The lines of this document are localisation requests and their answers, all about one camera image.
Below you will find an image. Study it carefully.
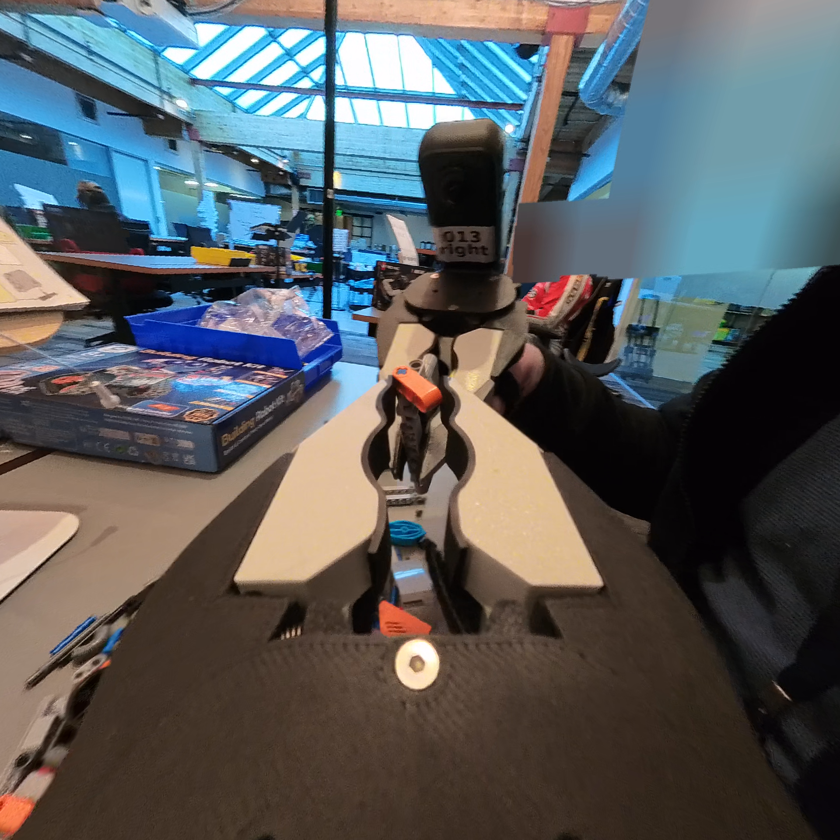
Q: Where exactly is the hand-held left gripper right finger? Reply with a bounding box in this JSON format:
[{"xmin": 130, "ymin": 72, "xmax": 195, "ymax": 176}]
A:
[{"xmin": 427, "ymin": 381, "xmax": 603, "ymax": 634}]

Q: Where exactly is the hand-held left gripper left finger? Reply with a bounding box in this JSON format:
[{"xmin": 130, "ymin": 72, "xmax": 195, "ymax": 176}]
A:
[{"xmin": 234, "ymin": 379, "xmax": 396, "ymax": 603}]

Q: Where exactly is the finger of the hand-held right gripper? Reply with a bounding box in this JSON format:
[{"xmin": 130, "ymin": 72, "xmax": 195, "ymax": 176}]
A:
[
  {"xmin": 381, "ymin": 325, "xmax": 439, "ymax": 395},
  {"xmin": 423, "ymin": 327, "xmax": 511, "ymax": 494}
]

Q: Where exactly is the orange connector piece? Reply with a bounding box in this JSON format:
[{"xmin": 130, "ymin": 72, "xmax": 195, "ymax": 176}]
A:
[{"xmin": 392, "ymin": 367, "xmax": 442, "ymax": 414}]

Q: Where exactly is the grey perforated thin beam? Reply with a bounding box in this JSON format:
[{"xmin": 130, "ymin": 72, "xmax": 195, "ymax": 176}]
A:
[{"xmin": 392, "ymin": 354, "xmax": 437, "ymax": 487}]

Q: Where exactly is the person's right forearm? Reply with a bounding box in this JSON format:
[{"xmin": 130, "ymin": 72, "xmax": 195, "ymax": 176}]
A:
[{"xmin": 512, "ymin": 341, "xmax": 683, "ymax": 526}]

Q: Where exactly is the person's right hand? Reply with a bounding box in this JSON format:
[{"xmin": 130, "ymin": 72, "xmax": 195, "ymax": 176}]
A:
[{"xmin": 495, "ymin": 341, "xmax": 547, "ymax": 416}]

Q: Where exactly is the black car model box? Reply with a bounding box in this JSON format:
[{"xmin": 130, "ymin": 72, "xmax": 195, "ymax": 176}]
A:
[{"xmin": 371, "ymin": 261, "xmax": 427, "ymax": 311}]

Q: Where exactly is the grey curved panel piece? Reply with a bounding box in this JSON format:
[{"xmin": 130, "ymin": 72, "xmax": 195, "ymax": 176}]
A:
[{"xmin": 392, "ymin": 548, "xmax": 437, "ymax": 605}]

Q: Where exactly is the black metal pole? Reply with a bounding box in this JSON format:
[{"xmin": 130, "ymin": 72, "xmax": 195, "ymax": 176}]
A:
[{"xmin": 322, "ymin": 0, "xmax": 339, "ymax": 319}]

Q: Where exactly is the orange panel piece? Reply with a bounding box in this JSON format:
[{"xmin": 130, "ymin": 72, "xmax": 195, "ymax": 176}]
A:
[{"xmin": 378, "ymin": 600, "xmax": 433, "ymax": 636}]

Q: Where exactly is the clear plastic bag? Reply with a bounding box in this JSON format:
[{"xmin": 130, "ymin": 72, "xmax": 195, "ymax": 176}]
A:
[{"xmin": 199, "ymin": 285, "xmax": 332, "ymax": 358}]

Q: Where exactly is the blue robot kit box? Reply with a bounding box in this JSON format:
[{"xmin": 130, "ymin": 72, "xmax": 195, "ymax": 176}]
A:
[{"xmin": 0, "ymin": 343, "xmax": 306, "ymax": 473}]

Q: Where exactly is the blue storage bin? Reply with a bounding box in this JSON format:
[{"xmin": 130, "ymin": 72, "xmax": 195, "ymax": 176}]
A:
[{"xmin": 125, "ymin": 308, "xmax": 343, "ymax": 395}]

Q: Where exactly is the blue shirt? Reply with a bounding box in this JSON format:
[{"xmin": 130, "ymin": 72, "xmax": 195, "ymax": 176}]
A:
[{"xmin": 696, "ymin": 420, "xmax": 840, "ymax": 775}]

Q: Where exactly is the white book stand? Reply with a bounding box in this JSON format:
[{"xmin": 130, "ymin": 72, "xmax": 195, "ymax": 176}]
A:
[{"xmin": 0, "ymin": 308, "xmax": 81, "ymax": 601}]

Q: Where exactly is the pile of building pieces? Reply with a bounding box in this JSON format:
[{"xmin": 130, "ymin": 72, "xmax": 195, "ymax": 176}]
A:
[{"xmin": 0, "ymin": 584, "xmax": 158, "ymax": 834}]

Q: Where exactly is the instruction booklet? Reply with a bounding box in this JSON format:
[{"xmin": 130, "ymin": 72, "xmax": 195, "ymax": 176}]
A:
[{"xmin": 0, "ymin": 217, "xmax": 91, "ymax": 312}]

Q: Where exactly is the silver ventilation duct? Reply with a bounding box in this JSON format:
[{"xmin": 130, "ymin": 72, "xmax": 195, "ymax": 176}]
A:
[{"xmin": 577, "ymin": 0, "xmax": 647, "ymax": 119}]

